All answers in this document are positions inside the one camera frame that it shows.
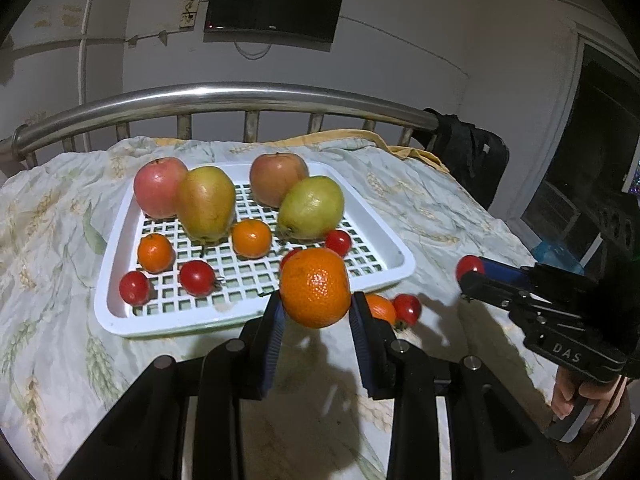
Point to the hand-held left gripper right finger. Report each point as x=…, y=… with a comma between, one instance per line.
x=362, y=350

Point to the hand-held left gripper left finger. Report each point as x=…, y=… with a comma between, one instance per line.
x=272, y=345

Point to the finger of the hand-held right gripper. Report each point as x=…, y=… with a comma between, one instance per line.
x=492, y=292
x=505, y=271

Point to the red cherry tomato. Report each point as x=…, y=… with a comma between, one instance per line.
x=197, y=277
x=134, y=288
x=407, y=309
x=339, y=242
x=467, y=266
x=287, y=259

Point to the white plastic grid tray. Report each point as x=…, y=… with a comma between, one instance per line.
x=240, y=305

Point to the orange tangerine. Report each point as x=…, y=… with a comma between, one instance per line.
x=315, y=287
x=251, y=239
x=382, y=310
x=156, y=253

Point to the large orange-red apple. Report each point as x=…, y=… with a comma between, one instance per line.
x=277, y=177

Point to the pink-red apple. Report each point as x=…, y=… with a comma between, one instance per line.
x=155, y=190

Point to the person's right forearm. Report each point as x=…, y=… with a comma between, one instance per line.
x=615, y=445

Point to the person's right hand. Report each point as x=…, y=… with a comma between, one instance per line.
x=567, y=392

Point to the blue plastic bag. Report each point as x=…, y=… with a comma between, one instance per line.
x=555, y=255

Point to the black bag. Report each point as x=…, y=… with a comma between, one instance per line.
x=470, y=155

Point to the dark window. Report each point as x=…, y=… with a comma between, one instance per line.
x=585, y=150

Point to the reddish green pear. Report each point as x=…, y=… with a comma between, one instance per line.
x=205, y=205

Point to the metal bed rail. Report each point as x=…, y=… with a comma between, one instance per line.
x=200, y=96

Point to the white wall pipe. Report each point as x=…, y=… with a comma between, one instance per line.
x=82, y=85

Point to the wall socket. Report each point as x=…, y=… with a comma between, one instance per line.
x=189, y=14

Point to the black wall television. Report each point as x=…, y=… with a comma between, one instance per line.
x=275, y=0

